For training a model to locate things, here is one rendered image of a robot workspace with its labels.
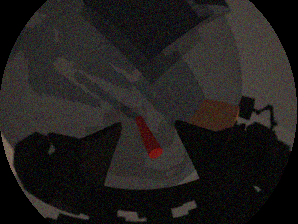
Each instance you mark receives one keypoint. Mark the red peg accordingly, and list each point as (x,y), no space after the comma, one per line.
(151,145)

